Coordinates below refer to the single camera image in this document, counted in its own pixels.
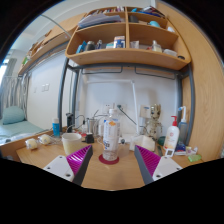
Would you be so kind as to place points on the bed with light green sheet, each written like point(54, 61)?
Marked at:
point(20, 130)

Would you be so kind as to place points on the flat round red coaster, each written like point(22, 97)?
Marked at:
point(101, 160)

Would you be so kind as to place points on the blue tube with white cap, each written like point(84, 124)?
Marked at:
point(56, 128)

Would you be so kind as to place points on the small green packet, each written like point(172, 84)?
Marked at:
point(194, 158)

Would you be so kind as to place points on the metal cup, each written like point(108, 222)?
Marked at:
point(91, 126)

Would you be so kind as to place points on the wooden shelf unit with items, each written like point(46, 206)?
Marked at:
point(126, 33)

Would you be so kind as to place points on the blue spray bottle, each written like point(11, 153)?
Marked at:
point(183, 128)

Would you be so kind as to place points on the grey metal frame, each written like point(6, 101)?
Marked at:
point(61, 100)

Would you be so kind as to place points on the dark green round jar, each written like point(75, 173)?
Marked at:
point(161, 140)

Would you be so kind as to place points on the brown tree figurine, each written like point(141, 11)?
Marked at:
point(154, 121)

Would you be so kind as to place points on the light green pillow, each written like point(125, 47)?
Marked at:
point(13, 115)

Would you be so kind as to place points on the long wooden loft board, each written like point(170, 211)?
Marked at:
point(50, 36)

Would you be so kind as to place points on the small black adapter block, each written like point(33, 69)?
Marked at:
point(89, 138)

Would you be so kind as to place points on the clear plastic drink bottle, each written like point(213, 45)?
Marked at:
point(111, 136)

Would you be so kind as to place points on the white tissue pack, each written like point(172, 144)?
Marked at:
point(143, 141)

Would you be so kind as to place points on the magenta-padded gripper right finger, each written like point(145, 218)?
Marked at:
point(148, 160)

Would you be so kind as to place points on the black electric shaver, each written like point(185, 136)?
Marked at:
point(69, 121)

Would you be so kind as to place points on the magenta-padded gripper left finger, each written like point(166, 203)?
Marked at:
point(78, 160)

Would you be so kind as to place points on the white pump bottle red top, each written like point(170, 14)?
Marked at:
point(171, 138)

